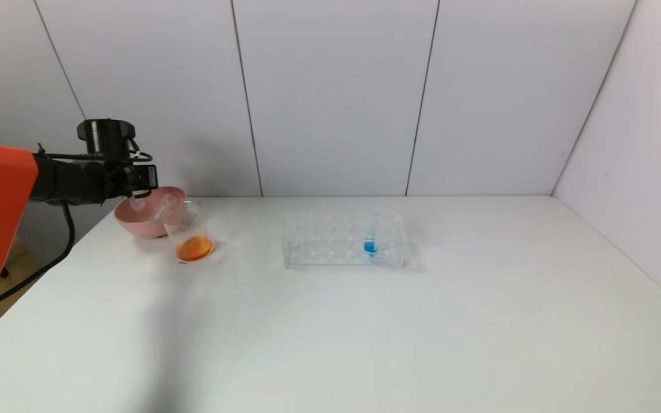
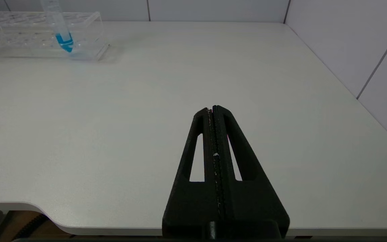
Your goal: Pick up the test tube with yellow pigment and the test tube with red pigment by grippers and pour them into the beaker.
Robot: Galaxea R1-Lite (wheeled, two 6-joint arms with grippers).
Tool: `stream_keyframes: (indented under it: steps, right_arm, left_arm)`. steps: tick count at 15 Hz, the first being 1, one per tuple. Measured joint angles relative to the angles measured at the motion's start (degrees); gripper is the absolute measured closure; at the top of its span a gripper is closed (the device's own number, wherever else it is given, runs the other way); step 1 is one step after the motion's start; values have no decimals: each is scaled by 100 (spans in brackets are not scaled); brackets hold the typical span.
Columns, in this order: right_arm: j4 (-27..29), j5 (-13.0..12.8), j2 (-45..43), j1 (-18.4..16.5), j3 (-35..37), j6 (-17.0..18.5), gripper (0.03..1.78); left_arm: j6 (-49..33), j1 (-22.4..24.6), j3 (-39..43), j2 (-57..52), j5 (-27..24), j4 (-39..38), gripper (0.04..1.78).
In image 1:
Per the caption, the test tube with red pigment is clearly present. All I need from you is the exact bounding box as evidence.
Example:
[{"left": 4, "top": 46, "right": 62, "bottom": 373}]
[{"left": 155, "top": 194, "right": 181, "bottom": 222}]

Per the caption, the clear acrylic test tube rack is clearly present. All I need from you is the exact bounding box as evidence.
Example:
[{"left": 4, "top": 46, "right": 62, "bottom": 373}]
[{"left": 282, "top": 212, "right": 409, "bottom": 270}]

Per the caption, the test tube with blue pigment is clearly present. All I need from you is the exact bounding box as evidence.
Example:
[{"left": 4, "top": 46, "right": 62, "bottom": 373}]
[{"left": 363, "top": 210, "right": 380, "bottom": 258}]

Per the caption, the clear glass beaker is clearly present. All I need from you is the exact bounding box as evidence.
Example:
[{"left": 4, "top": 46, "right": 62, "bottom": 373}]
[{"left": 162, "top": 201, "right": 216, "bottom": 264}]

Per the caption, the pink plastic bowl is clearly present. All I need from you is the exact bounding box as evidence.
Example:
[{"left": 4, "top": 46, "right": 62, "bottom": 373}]
[{"left": 114, "top": 186, "right": 189, "bottom": 239}]

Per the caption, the thick black hanging cable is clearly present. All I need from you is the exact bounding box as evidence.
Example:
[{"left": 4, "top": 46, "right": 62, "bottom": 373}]
[{"left": 0, "top": 202, "right": 76, "bottom": 306}]

